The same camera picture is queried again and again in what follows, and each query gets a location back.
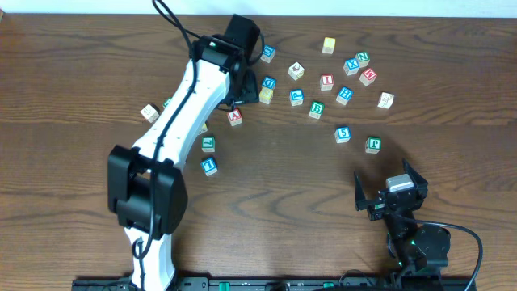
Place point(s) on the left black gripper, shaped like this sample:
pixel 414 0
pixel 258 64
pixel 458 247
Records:
pixel 251 94

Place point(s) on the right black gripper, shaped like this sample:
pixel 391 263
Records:
pixel 377 206

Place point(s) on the red A block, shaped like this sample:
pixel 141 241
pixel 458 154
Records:
pixel 234 117

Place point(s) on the red I block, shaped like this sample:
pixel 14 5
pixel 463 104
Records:
pixel 326 82

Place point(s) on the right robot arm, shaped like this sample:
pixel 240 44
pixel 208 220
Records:
pixel 419 247

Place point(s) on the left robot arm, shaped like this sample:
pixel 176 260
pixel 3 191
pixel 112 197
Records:
pixel 145 185

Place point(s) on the yellow block centre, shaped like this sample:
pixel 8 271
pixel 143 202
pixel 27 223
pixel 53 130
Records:
pixel 265 95

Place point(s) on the yellow block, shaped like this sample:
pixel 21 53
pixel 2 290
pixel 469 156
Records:
pixel 265 95
pixel 203 129
pixel 328 45

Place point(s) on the blue D block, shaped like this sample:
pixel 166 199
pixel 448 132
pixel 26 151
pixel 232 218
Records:
pixel 269 83

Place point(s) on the blue C block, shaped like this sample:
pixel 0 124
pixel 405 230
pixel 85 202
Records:
pixel 268 54

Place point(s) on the green J block right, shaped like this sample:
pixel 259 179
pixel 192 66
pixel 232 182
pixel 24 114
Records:
pixel 373 145

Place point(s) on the blue P block centre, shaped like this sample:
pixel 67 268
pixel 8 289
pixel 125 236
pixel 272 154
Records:
pixel 296 97

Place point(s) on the plain picture block centre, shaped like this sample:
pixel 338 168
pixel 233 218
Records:
pixel 296 71

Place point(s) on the plain picture block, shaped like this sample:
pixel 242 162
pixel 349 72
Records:
pixel 150 113
pixel 296 71
pixel 386 100

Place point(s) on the yellow block middle left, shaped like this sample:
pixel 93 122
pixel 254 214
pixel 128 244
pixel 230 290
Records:
pixel 203 129

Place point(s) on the green L block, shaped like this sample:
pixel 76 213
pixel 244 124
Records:
pixel 208 144

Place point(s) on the blue 5 block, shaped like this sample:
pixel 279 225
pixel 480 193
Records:
pixel 342 134

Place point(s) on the green B block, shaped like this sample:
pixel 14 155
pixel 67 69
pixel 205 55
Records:
pixel 316 110

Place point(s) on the green Z block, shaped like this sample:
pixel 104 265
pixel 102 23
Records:
pixel 166 103

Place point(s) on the blue L block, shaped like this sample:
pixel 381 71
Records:
pixel 209 166

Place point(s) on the plain picture block right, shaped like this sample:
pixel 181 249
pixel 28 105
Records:
pixel 386 100

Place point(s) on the yellow block top right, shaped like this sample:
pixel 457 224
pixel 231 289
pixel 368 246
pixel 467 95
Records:
pixel 328 45

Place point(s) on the plain picture block left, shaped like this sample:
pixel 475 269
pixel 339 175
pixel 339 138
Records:
pixel 150 113

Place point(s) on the blue H block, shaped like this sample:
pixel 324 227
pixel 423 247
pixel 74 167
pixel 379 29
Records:
pixel 344 95

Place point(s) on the blue X block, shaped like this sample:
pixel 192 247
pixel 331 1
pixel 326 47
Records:
pixel 351 66

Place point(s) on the red M block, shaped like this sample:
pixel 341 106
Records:
pixel 368 76

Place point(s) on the green N block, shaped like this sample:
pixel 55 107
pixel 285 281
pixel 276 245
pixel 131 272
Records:
pixel 363 58

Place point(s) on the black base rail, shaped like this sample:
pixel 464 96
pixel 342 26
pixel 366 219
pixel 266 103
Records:
pixel 354 282

